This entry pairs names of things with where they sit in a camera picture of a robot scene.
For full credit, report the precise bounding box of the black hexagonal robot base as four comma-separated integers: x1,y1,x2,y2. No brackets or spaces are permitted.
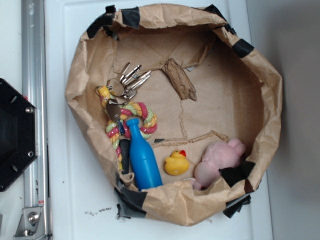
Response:
0,78,37,192

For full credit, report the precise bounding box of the brown wood chip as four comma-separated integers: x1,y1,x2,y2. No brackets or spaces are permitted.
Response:
161,58,198,102

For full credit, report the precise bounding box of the brown paper bag bin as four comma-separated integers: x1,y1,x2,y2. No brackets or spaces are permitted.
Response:
65,3,283,226

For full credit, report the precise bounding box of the yellow rubber duck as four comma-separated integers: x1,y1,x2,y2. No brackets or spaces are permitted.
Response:
164,150,190,176

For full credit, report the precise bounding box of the silver key bunch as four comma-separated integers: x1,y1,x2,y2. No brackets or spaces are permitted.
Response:
106,62,151,121

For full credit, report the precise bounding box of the blue plastic bottle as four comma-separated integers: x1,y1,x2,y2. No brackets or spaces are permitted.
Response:
127,118,163,191

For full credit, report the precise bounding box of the pink plush toy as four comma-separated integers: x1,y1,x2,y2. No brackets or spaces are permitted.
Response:
192,138,246,190

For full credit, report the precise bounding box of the colourful braided rope toy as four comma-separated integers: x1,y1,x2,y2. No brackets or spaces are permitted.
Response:
94,86,158,171

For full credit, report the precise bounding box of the aluminium frame rail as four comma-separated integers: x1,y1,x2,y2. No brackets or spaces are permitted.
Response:
14,0,52,240

